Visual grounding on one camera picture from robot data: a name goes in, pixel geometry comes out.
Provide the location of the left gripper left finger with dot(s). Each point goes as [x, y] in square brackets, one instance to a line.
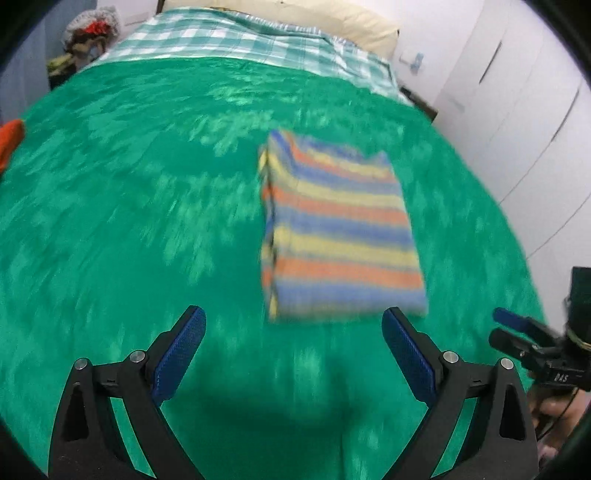
[86, 442]

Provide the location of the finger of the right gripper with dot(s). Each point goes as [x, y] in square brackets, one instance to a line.
[526, 352]
[517, 320]

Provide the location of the striped garment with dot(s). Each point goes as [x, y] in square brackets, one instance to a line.
[338, 239]

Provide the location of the orange red clothes pile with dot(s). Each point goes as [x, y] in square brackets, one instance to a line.
[11, 135]

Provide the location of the clothes heap on chair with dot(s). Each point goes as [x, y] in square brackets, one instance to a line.
[87, 37]

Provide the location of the person's right hand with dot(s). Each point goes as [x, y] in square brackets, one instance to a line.
[564, 412]

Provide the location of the dark bedside table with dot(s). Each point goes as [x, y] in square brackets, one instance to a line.
[420, 103]

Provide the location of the white wardrobe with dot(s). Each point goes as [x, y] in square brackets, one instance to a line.
[517, 109]

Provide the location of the cream pillow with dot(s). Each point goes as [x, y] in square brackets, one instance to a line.
[364, 27]

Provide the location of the blue grey curtain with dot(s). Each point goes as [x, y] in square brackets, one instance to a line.
[24, 77]

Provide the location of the checkered teal bed sheet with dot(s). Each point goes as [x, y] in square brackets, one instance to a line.
[188, 32]

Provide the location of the wall socket with plug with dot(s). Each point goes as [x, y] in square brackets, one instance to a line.
[413, 60]

